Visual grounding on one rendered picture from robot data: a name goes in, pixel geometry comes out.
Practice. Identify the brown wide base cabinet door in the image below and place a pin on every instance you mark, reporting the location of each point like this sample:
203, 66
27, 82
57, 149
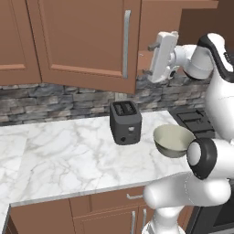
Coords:
42, 218

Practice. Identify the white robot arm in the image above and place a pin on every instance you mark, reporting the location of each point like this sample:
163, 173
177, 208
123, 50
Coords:
219, 100

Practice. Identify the black hob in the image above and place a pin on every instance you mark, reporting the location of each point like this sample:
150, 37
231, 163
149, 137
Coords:
195, 120

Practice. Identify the brown plain wall cabinet door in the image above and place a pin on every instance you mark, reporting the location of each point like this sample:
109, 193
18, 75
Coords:
15, 39

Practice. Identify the dark grey toaster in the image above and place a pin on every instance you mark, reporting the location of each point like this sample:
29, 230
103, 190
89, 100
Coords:
125, 125

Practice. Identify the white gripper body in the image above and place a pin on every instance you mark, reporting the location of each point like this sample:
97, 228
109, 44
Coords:
163, 58

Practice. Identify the brown drawer front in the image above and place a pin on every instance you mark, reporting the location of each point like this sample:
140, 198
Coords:
109, 199

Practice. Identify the pale grey bowl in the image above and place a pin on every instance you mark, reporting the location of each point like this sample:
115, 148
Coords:
170, 141

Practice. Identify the brown wall cabinet carcass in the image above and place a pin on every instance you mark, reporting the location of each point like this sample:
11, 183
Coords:
161, 18

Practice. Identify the black oven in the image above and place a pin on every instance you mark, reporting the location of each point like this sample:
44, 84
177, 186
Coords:
213, 219

